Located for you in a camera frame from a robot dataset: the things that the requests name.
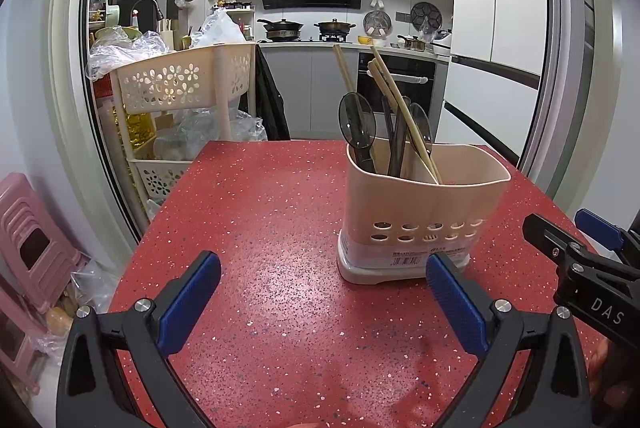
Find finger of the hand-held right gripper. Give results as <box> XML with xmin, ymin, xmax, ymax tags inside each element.
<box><xmin>574</xmin><ymin>207</ymin><xmax>640</xmax><ymax>265</ymax></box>
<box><xmin>521</xmin><ymin>213</ymin><xmax>587</xmax><ymax>270</ymax></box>

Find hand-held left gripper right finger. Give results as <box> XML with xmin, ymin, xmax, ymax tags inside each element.
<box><xmin>426</xmin><ymin>252</ymin><xmax>593</xmax><ymax>428</ymax></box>

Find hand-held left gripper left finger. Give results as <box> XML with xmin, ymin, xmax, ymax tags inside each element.
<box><xmin>55</xmin><ymin>250</ymin><xmax>222</xmax><ymax>428</ymax></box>

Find beige plastic utensil holder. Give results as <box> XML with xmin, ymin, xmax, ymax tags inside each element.
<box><xmin>336</xmin><ymin>138</ymin><xmax>512</xmax><ymax>285</ymax></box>

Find person's right hand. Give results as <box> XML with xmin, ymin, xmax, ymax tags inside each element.
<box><xmin>587</xmin><ymin>337</ymin><xmax>613</xmax><ymax>401</ymax></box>

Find clear plastic floor bag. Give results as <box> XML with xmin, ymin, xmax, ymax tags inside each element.
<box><xmin>69</xmin><ymin>257</ymin><xmax>122</xmax><ymax>315</ymax></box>

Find pink plastic stool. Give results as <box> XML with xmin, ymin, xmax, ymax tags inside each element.
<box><xmin>0</xmin><ymin>275</ymin><xmax>52</xmax><ymax>398</ymax></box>
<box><xmin>0</xmin><ymin>172</ymin><xmax>85</xmax><ymax>315</ymax></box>

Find clear bags inside rack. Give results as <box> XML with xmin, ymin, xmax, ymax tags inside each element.
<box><xmin>151</xmin><ymin>107</ymin><xmax>269</xmax><ymax>162</ymax></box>

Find gold foil packet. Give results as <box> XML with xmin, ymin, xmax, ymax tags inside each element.
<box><xmin>112</xmin><ymin>107</ymin><xmax>152</xmax><ymax>155</ymax></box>

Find white refrigerator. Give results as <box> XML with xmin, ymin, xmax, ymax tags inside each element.
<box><xmin>434</xmin><ymin>0</ymin><xmax>552</xmax><ymax>165</ymax></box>

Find dark hanging jacket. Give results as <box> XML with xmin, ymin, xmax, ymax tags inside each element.
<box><xmin>254</xmin><ymin>45</ymin><xmax>292</xmax><ymax>142</ymax></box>

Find beige flower-cutout basket rack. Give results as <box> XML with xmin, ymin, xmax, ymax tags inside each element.
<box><xmin>108</xmin><ymin>41</ymin><xmax>257</xmax><ymax>210</ymax></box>

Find small steel saucepan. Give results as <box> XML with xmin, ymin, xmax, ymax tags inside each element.
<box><xmin>397</xmin><ymin>34</ymin><xmax>452</xmax><ymax>52</ymax></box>

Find round hanging multi-cup pan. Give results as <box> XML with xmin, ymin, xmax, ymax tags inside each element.
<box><xmin>409</xmin><ymin>1</ymin><xmax>444</xmax><ymax>32</ymax></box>

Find crumpled clear plastic bags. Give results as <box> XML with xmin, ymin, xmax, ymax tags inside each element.
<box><xmin>85</xmin><ymin>27</ymin><xmax>177</xmax><ymax>82</ymax></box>

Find round steel steamer rack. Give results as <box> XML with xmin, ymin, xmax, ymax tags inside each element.
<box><xmin>362</xmin><ymin>10</ymin><xmax>394</xmax><ymax>41</ymax></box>

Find white plastic bag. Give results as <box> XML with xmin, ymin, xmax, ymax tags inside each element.
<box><xmin>191</xmin><ymin>6</ymin><xmax>247</xmax><ymax>50</ymax></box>

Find black wok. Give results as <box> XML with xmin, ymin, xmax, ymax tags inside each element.
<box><xmin>257</xmin><ymin>18</ymin><xmax>305</xmax><ymax>42</ymax></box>

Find white condiment shelf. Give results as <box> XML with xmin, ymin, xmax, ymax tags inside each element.
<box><xmin>214</xmin><ymin>0</ymin><xmax>257</xmax><ymax>42</ymax></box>

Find dark cooking pot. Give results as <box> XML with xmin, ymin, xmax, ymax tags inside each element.
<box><xmin>313</xmin><ymin>18</ymin><xmax>357</xmax><ymax>42</ymax></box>

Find curved kitchen faucet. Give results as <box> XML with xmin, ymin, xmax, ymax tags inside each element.
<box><xmin>130</xmin><ymin>0</ymin><xmax>166</xmax><ymax>30</ymax></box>

